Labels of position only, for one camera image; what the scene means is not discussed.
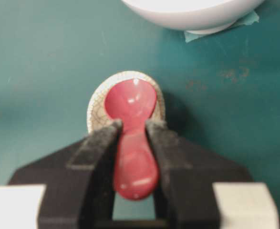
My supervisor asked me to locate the teal tape piece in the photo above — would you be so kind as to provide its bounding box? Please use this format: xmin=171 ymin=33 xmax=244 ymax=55
xmin=184 ymin=10 xmax=260 ymax=43

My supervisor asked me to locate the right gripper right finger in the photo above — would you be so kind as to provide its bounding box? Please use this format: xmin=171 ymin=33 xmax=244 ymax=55
xmin=145 ymin=119 xmax=252 ymax=229

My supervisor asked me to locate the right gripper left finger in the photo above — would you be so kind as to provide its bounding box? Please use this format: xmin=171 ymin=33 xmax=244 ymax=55
xmin=9 ymin=120 xmax=122 ymax=229

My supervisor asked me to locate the red plastic spoon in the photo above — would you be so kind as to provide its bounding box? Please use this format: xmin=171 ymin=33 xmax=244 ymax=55
xmin=104 ymin=78 xmax=159 ymax=200

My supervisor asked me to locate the beige crackle spoon rest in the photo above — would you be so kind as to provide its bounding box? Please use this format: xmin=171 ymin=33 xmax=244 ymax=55
xmin=86 ymin=71 xmax=166 ymax=133

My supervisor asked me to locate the white ceramic bowl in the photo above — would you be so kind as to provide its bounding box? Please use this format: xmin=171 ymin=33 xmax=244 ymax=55
xmin=123 ymin=0 xmax=264 ymax=35

